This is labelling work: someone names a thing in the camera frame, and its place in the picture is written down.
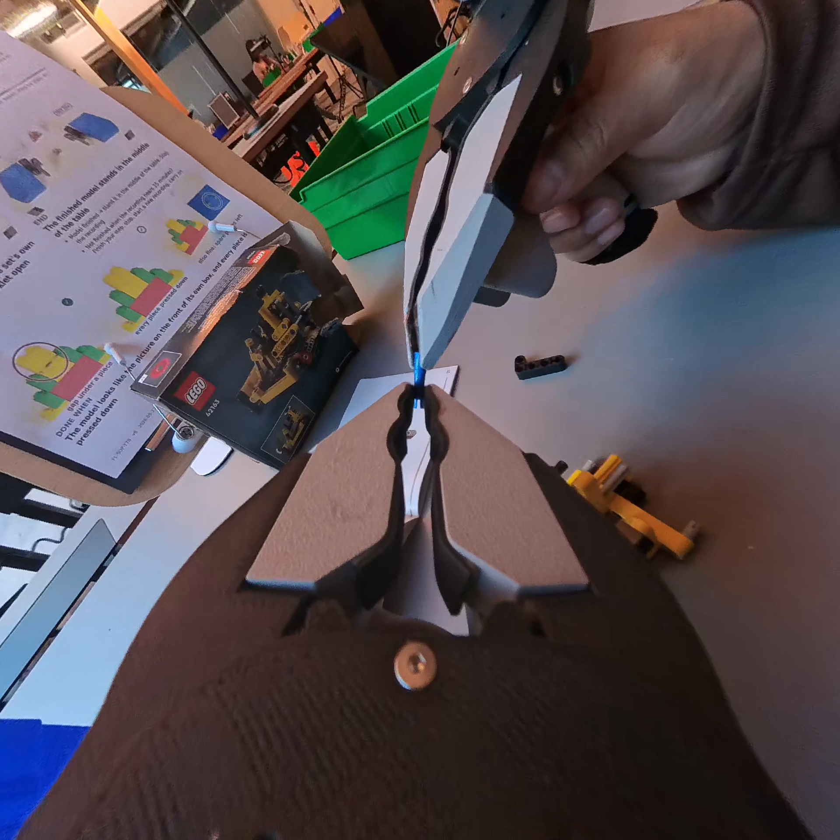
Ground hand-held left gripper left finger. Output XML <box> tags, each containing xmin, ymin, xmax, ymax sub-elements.
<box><xmin>245</xmin><ymin>384</ymin><xmax>414</xmax><ymax>614</ymax></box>

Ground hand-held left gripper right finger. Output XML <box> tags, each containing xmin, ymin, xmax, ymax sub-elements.
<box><xmin>423</xmin><ymin>385</ymin><xmax>592</xmax><ymax>616</ymax></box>

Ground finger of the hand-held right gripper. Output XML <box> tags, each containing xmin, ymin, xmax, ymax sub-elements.
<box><xmin>402</xmin><ymin>141</ymin><xmax>460</xmax><ymax>358</ymax></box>
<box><xmin>416</xmin><ymin>72</ymin><xmax>526</xmax><ymax>371</ymax></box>

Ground person's right forearm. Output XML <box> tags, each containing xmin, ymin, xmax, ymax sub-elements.
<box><xmin>676</xmin><ymin>0</ymin><xmax>840</xmax><ymax>231</ymax></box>

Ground white lego instruction booklet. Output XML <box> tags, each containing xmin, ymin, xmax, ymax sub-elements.
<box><xmin>338</xmin><ymin>364</ymin><xmax>460</xmax><ymax>519</ymax></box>

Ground black lego beam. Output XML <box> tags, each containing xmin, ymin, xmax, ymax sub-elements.
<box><xmin>514</xmin><ymin>354</ymin><xmax>571</xmax><ymax>382</ymax></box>

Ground yellow lego assembly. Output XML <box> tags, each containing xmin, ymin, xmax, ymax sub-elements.
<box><xmin>558</xmin><ymin>454</ymin><xmax>700</xmax><ymax>560</ymax></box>

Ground black lego set box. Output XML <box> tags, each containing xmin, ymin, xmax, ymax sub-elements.
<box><xmin>129</xmin><ymin>222</ymin><xmax>364</xmax><ymax>468</ymax></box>

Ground person's right hand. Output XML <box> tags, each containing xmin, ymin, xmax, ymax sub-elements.
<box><xmin>521</xmin><ymin>0</ymin><xmax>769</xmax><ymax>263</ymax></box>

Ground green plastic bin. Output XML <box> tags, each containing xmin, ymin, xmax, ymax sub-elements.
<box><xmin>289</xmin><ymin>39</ymin><xmax>460</xmax><ymax>260</ymax></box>

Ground black monitor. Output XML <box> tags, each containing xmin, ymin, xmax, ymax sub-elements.
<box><xmin>308</xmin><ymin>0</ymin><xmax>455</xmax><ymax>80</ymax></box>

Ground white board stand foot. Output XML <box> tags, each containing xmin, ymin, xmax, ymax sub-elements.
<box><xmin>172</xmin><ymin>420</ymin><xmax>232</xmax><ymax>476</ymax></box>

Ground wooden workshop table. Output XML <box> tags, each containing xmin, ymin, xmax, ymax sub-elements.
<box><xmin>223</xmin><ymin>66</ymin><xmax>329</xmax><ymax>165</ymax></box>

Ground cardboard poster board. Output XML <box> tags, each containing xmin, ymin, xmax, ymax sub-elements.
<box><xmin>0</xmin><ymin>85</ymin><xmax>336</xmax><ymax>509</ymax></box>

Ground blue flat object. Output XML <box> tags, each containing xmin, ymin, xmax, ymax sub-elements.
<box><xmin>0</xmin><ymin>717</ymin><xmax>93</xmax><ymax>840</ymax></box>

